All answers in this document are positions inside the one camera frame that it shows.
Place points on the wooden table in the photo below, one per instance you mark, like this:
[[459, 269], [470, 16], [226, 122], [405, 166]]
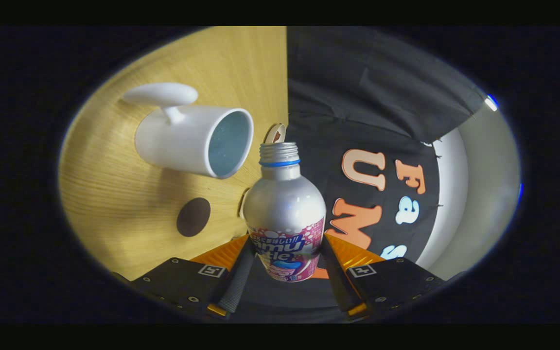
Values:
[[114, 194]]

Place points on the white plate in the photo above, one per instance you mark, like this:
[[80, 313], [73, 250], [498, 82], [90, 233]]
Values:
[[271, 131]]

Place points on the rectangular ceiling light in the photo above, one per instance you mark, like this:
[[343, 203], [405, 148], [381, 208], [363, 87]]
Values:
[[491, 103]]

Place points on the dark round coaster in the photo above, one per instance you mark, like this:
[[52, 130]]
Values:
[[193, 217]]

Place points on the red snack piece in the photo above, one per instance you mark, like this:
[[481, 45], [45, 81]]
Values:
[[277, 136]]

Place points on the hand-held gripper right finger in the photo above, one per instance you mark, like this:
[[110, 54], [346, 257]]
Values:
[[339, 284]]

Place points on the white cup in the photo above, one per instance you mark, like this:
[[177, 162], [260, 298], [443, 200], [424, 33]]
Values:
[[178, 141]]

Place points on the silver juice bottle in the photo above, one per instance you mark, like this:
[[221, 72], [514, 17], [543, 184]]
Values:
[[285, 209]]

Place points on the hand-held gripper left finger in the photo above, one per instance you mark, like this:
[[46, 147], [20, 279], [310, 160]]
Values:
[[236, 287]]

